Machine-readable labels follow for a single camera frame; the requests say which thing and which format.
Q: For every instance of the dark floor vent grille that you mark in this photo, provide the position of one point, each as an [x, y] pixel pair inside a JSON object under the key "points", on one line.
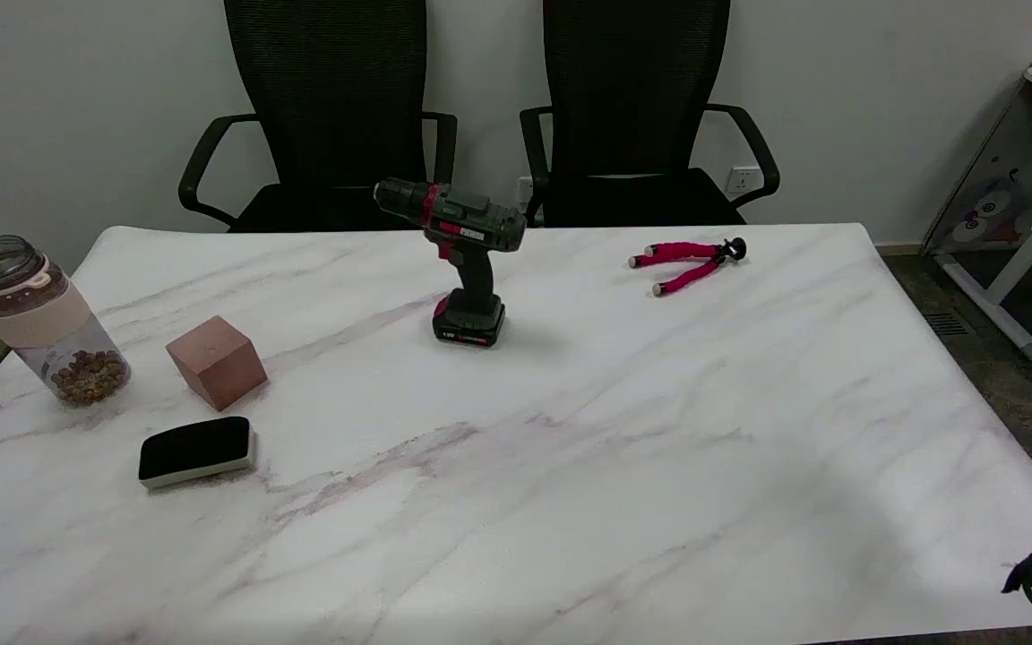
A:
{"points": [[946, 323]]}

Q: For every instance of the reddish wooden cube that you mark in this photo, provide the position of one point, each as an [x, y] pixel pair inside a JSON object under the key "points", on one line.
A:
{"points": [[216, 363]]}

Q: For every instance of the white desk with printed panel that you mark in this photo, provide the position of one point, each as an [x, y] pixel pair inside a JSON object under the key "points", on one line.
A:
{"points": [[1009, 179]]}

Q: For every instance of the black mesh office chair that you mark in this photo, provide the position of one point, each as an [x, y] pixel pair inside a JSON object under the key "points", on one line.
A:
{"points": [[632, 90], [328, 90]]}

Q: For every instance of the clear jar with nuts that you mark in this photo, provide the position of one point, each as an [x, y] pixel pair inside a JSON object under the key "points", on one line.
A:
{"points": [[41, 322]]}

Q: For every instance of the pink flexible mini tripod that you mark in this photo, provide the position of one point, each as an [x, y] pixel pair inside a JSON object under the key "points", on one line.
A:
{"points": [[686, 251]]}

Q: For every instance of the black whiteboard eraser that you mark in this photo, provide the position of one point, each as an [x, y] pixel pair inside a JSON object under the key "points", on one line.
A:
{"points": [[193, 446]]}

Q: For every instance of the green black power screwdriver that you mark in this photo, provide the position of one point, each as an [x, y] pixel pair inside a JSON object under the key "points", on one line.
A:
{"points": [[471, 287]]}

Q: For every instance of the white wall power outlet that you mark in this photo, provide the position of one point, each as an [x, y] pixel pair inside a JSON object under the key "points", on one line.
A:
{"points": [[743, 182], [525, 188]]}

